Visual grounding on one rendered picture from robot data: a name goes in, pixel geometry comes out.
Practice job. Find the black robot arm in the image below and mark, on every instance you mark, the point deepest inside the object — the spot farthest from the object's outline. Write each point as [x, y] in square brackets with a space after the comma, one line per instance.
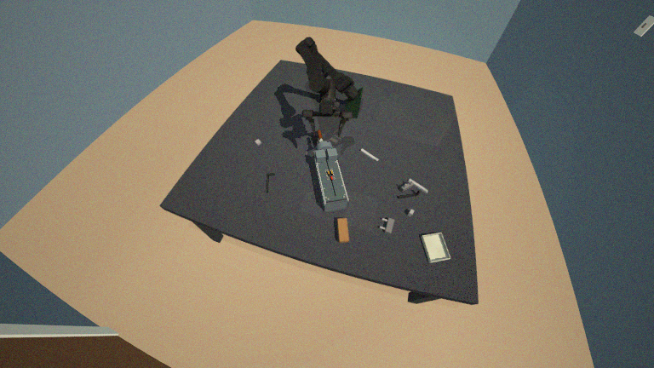
[318, 68]

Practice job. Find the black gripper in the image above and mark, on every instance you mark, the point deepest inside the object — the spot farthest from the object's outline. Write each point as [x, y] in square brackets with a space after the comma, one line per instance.
[344, 115]

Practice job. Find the cream open tray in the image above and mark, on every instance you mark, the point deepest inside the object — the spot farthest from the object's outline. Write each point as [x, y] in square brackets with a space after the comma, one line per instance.
[435, 247]

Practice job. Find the tan rectangular block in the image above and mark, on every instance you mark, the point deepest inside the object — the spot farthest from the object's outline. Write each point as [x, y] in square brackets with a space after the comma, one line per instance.
[342, 230]

